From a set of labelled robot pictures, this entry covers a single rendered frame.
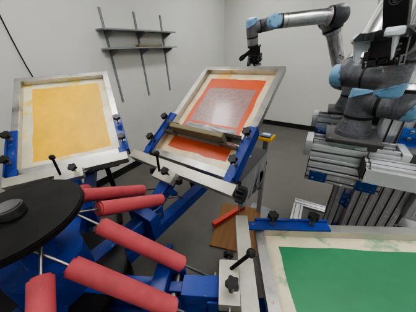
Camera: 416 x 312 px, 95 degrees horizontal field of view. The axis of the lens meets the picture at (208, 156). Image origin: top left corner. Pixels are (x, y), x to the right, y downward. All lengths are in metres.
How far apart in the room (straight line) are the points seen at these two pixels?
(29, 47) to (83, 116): 1.30
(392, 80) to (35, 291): 1.06
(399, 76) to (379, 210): 0.98
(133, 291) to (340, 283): 0.66
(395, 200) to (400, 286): 0.70
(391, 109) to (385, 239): 0.53
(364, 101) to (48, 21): 2.76
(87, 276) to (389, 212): 1.56
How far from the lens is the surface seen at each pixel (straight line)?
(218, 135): 0.94
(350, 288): 0.90
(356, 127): 1.14
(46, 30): 2.81
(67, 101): 1.70
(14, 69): 2.69
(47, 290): 0.60
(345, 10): 1.53
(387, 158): 1.22
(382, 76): 0.84
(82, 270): 0.61
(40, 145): 1.50
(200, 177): 0.88
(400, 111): 1.09
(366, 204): 1.60
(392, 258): 1.05
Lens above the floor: 1.66
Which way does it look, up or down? 29 degrees down
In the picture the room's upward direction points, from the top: 3 degrees counter-clockwise
